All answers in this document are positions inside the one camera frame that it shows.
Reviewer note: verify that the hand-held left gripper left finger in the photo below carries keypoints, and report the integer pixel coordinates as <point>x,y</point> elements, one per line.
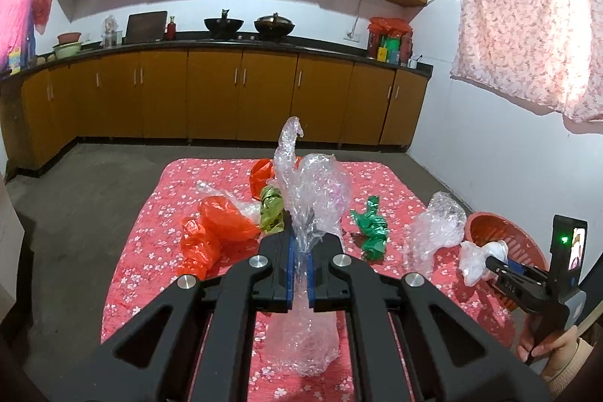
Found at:
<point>288,263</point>

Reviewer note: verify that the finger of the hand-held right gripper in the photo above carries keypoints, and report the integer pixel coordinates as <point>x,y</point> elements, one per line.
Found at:
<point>501,264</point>

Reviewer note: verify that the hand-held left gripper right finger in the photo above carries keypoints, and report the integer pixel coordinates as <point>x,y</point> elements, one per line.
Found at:
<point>310,284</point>

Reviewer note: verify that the white plastic bag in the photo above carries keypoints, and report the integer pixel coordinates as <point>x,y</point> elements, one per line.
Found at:
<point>476,260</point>

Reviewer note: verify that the red plastic basket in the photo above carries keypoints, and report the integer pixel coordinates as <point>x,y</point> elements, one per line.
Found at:
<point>509,232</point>

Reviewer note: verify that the clear bubble wrap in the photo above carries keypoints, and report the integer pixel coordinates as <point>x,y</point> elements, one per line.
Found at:
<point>320,195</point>

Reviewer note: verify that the person's right forearm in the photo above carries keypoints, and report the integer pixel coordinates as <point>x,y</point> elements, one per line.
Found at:
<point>572,359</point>

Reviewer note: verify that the person's right hand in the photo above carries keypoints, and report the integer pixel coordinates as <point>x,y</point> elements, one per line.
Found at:
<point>524,345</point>

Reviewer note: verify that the olive green plastic bag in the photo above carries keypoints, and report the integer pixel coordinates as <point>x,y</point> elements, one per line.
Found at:
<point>271,213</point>

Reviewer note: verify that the crumpled clear plastic wrap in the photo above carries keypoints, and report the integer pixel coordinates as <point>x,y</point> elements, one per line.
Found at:
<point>433,227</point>

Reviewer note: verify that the large orange plastic bag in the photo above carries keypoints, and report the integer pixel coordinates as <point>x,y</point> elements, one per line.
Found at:
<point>212,232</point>

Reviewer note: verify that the small orange plastic bag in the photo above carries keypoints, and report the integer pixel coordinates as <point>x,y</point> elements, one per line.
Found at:
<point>260,178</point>

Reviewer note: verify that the red floral blanket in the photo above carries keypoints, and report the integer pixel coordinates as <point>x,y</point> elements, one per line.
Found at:
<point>155,218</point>

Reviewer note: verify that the wooden lower cabinets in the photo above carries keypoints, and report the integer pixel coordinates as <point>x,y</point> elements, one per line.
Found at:
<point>212,96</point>

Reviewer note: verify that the black countertop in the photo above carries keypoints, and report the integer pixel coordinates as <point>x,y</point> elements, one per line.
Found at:
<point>320,50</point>

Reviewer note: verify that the white cup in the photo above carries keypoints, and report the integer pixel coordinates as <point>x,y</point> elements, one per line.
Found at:
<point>413,63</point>

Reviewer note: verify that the black wok with lid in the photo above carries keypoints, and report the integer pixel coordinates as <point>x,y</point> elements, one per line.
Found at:
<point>274,26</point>

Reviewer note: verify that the black open wok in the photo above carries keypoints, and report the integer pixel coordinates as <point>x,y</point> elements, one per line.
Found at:
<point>224,25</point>

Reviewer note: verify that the pink floral curtain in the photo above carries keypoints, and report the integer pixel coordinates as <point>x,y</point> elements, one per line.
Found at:
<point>523,16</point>

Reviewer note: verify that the red plastic bag on bottles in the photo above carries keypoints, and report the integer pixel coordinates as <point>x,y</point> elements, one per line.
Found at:
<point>388,25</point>

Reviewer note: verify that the red bottle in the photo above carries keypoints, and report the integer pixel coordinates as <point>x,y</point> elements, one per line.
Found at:
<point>171,30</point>

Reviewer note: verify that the dark cutting board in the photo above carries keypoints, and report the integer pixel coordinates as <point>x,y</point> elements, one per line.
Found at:
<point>146,27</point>

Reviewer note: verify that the white furniture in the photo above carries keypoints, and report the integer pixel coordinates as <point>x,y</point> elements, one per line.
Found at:
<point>9,242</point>

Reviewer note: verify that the clear jar with plastic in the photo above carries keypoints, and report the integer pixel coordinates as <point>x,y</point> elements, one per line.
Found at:
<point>111,32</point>

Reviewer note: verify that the red basin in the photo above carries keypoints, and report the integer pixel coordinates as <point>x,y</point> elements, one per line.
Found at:
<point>69,38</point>

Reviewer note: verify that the colourful small box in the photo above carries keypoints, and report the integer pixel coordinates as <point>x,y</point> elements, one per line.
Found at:
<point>14,60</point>

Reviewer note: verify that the red hanging plastic bag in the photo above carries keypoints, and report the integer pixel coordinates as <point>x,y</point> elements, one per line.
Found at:
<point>43,11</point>

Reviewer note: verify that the white wall socket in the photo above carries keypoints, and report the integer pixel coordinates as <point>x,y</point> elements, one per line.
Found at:
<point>352,36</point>

